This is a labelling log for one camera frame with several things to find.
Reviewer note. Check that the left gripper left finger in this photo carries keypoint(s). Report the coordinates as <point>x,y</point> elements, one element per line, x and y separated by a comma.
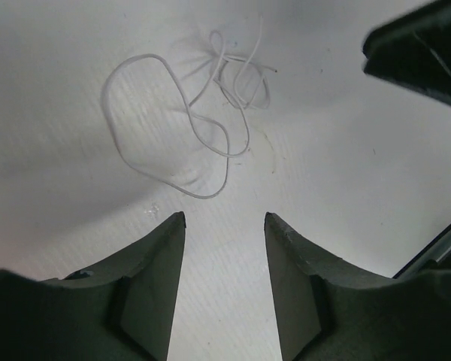
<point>120,308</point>

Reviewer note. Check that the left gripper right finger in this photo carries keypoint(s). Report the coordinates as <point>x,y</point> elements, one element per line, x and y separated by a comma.
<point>329,309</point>

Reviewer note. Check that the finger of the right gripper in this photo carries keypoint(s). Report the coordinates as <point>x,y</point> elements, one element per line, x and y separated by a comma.
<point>413,51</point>

